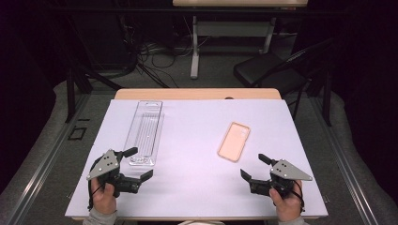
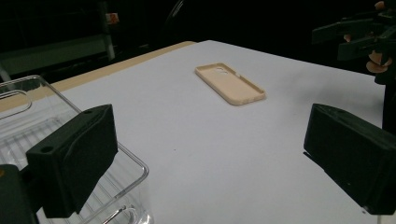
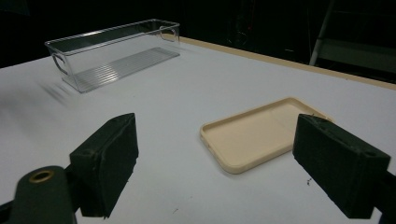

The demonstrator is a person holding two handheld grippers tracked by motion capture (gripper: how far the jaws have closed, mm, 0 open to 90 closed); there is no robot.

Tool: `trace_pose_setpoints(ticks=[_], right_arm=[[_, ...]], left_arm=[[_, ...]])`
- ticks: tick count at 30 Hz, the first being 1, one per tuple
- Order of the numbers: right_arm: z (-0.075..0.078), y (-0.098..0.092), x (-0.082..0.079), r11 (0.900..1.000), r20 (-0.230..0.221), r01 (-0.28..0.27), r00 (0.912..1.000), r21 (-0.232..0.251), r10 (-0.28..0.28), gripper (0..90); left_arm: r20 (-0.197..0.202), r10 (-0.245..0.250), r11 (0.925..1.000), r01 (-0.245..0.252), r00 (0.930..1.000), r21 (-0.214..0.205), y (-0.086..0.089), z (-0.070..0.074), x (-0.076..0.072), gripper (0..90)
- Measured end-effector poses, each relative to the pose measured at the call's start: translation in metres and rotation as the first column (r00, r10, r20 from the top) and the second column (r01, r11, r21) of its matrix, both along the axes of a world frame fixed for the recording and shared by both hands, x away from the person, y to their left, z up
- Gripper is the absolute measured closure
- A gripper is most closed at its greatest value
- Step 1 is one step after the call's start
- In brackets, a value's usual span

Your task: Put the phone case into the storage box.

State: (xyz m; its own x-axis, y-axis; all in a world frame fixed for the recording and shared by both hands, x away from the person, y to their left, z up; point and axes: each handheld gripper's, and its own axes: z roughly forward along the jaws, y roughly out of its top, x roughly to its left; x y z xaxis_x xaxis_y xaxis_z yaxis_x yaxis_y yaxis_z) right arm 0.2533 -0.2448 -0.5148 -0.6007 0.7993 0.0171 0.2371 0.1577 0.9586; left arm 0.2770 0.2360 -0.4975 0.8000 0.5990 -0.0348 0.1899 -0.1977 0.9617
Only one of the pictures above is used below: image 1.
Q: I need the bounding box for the wooden table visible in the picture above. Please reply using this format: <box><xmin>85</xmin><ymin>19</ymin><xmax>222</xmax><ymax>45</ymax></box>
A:
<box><xmin>114</xmin><ymin>87</ymin><xmax>283</xmax><ymax>101</ymax></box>

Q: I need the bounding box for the clear plastic tray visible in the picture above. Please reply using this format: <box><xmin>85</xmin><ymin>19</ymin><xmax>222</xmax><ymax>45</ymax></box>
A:
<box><xmin>123</xmin><ymin>100</ymin><xmax>165</xmax><ymax>167</ymax></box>

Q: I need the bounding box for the person's left hand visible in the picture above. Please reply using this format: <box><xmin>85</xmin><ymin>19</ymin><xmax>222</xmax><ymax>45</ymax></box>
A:
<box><xmin>90</xmin><ymin>177</ymin><xmax>117</xmax><ymax>216</ymax></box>

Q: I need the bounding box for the aluminium floor rail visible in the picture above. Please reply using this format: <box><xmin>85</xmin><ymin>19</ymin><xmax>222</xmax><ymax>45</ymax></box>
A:
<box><xmin>308</xmin><ymin>97</ymin><xmax>380</xmax><ymax>225</ymax></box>
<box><xmin>6</xmin><ymin>93</ymin><xmax>92</xmax><ymax>225</ymax></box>

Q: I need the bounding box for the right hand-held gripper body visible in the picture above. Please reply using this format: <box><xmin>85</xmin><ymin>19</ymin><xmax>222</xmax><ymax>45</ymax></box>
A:
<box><xmin>249</xmin><ymin>158</ymin><xmax>314</xmax><ymax>200</ymax></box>

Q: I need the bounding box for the white-legged desk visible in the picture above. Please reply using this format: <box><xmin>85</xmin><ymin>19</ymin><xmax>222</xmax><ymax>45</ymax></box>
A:
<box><xmin>172</xmin><ymin>0</ymin><xmax>309</xmax><ymax>80</ymax></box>

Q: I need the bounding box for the person's light clothing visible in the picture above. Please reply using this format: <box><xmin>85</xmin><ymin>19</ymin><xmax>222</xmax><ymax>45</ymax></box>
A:
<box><xmin>177</xmin><ymin>219</ymin><xmax>226</xmax><ymax>225</ymax></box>

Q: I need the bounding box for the white table mat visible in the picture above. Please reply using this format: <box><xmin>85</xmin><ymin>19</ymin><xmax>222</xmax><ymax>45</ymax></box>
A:
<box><xmin>65</xmin><ymin>98</ymin><xmax>329</xmax><ymax>219</ymax></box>

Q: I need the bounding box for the black metal stand frame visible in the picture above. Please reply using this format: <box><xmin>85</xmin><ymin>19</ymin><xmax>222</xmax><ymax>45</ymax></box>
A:
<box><xmin>64</xmin><ymin>62</ymin><xmax>124</xmax><ymax>125</ymax></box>

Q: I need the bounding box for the person's right hand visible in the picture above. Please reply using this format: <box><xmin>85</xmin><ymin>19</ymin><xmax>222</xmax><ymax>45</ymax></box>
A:
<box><xmin>269</xmin><ymin>179</ymin><xmax>304</xmax><ymax>223</ymax></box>

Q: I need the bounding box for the bundle of floor cables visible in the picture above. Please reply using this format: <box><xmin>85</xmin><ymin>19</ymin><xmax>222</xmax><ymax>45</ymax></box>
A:
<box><xmin>120</xmin><ymin>15</ymin><xmax>196</xmax><ymax>89</ymax></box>

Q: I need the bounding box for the black folding chair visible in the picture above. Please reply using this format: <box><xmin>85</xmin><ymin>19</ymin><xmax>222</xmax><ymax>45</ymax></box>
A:
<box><xmin>233</xmin><ymin>38</ymin><xmax>333</xmax><ymax>121</ymax></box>

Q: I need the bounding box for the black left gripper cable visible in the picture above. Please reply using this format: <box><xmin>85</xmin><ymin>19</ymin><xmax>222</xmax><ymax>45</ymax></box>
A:
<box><xmin>87</xmin><ymin>177</ymin><xmax>105</xmax><ymax>211</ymax></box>

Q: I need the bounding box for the dark cabinet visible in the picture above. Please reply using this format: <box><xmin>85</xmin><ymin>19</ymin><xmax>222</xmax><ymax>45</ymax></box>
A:
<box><xmin>69</xmin><ymin>12</ymin><xmax>132</xmax><ymax>71</ymax></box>

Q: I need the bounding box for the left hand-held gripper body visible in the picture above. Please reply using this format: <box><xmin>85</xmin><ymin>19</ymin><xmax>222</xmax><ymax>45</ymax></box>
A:
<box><xmin>86</xmin><ymin>149</ymin><xmax>143</xmax><ymax>199</ymax></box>

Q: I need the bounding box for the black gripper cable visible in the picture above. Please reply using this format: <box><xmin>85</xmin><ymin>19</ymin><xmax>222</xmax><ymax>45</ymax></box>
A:
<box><xmin>87</xmin><ymin>177</ymin><xmax>105</xmax><ymax>211</ymax></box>
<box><xmin>290</xmin><ymin>179</ymin><xmax>306</xmax><ymax>214</ymax></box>

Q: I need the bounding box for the beige phone case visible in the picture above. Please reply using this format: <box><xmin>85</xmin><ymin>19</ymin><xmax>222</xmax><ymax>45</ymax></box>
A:
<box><xmin>217</xmin><ymin>121</ymin><xmax>252</xmax><ymax>163</ymax></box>

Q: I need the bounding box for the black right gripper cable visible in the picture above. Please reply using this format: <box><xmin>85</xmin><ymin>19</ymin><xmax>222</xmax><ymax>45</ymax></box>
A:
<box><xmin>290</xmin><ymin>179</ymin><xmax>306</xmax><ymax>214</ymax></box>

